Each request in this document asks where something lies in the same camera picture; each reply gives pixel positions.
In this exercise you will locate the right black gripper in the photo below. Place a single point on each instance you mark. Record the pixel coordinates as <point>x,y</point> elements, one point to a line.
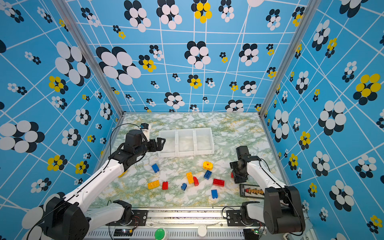
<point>237,178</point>

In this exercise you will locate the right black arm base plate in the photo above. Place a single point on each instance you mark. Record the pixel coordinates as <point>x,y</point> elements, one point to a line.
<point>234,219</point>

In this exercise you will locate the small red lego brick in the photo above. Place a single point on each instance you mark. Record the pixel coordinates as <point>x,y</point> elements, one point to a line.
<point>165,186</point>

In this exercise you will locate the yellow wide lego brick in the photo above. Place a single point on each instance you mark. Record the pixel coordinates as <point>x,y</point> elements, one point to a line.
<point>153,185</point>

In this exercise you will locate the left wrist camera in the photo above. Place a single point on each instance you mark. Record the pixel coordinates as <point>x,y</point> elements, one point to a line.
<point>145,128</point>

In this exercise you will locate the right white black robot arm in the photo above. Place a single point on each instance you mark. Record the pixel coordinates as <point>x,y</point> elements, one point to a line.
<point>282,211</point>

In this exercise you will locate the yellow long lego brick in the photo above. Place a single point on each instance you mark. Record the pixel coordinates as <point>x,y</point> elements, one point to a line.
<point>190,178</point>

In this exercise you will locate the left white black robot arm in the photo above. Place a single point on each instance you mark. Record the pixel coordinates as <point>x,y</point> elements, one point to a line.
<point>69,217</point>

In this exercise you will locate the left white plastic bin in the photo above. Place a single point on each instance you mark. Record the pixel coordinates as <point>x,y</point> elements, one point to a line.
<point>169,149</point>

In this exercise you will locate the right white plastic bin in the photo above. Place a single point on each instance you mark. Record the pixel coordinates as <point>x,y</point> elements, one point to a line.
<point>205,141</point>

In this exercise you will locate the small blue lego brick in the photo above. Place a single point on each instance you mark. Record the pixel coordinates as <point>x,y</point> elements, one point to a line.
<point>184,186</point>

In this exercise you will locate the red curved lego brick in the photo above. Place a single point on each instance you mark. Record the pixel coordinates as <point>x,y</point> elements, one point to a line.
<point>196,181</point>

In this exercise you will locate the yellow round lego piece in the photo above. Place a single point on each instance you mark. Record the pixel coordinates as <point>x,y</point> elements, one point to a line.
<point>208,166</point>

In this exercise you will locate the blue lego brick front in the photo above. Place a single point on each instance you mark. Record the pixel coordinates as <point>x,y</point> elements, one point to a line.
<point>214,194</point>

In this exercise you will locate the aluminium front rail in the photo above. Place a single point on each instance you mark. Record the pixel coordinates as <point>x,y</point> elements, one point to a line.
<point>183,223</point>

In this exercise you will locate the white round knob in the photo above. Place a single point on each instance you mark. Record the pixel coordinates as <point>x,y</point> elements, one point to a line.
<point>202,231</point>

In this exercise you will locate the blue square lego brick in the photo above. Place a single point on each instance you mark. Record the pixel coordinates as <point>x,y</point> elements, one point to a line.
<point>207,175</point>

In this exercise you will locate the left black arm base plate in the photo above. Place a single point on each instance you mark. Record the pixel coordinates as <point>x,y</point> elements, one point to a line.
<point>139,218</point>

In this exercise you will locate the green push button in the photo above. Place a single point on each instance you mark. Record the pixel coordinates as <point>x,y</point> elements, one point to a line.
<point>160,234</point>

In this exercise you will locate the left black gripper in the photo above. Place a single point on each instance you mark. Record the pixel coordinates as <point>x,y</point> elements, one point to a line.
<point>160,145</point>

